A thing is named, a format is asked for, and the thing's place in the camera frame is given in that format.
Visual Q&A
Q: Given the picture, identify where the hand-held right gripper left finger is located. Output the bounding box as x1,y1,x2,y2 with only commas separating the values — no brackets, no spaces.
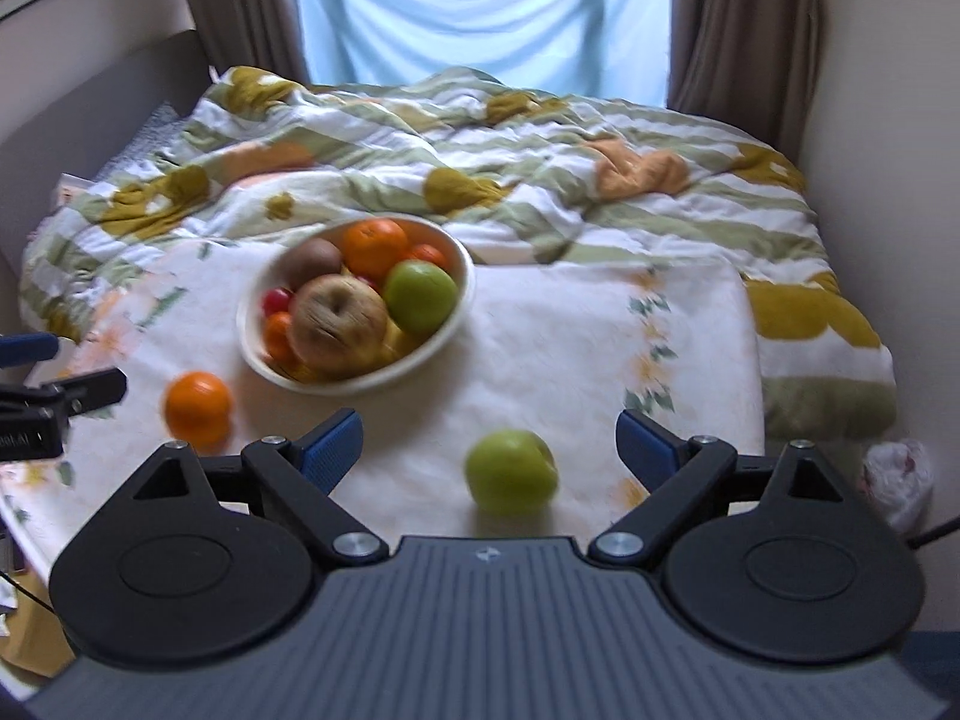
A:
105,408,391,564

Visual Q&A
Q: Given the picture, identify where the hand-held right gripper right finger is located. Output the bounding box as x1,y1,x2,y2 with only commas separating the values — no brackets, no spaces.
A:
586,408,853,564

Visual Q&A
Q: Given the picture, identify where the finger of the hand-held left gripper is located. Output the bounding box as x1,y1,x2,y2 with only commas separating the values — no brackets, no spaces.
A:
41,367,128,419
0,332,60,370

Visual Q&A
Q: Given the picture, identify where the large orange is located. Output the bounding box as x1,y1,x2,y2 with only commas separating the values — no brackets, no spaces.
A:
164,371,234,448
342,218,411,281

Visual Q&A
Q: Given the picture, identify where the yellowish wrinkled apple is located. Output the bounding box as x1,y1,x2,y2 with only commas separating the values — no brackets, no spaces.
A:
288,274,390,373

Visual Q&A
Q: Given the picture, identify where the green apple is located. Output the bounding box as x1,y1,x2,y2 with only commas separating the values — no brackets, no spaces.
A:
463,429,560,515
382,260,459,339

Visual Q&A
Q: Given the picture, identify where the cream bowl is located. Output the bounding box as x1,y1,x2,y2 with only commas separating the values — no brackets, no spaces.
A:
236,212,477,393

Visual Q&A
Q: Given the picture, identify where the brown kiwi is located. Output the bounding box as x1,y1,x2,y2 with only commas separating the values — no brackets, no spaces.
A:
286,237,345,293

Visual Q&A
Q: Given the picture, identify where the white embroidered bedspread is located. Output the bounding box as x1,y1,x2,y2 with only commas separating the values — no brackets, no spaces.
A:
0,238,767,565

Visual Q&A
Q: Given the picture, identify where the yellow cloth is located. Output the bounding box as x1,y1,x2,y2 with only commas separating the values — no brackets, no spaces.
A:
0,571,73,682

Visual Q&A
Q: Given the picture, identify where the grey headboard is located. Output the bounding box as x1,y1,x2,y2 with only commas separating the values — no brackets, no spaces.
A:
0,28,220,295

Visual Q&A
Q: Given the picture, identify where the patterned pillow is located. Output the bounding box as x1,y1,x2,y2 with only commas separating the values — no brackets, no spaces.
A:
96,100,193,182

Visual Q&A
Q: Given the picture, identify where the white plastic bag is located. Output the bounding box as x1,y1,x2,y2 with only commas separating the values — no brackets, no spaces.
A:
860,438,935,535

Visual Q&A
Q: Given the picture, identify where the orange cloth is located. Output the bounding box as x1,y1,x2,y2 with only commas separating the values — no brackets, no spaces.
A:
592,136,692,200

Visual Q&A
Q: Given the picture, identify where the floral striped duvet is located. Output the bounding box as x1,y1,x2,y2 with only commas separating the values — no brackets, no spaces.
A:
18,65,898,437

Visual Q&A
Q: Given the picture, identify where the brown curtain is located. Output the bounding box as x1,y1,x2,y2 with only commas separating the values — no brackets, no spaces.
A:
666,0,827,160
172,0,309,88

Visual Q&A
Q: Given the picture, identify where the sheer blue curtain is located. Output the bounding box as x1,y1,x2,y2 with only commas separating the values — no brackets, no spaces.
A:
288,0,673,110

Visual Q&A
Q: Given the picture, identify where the black cable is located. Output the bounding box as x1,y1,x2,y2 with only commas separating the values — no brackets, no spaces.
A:
903,513,960,550

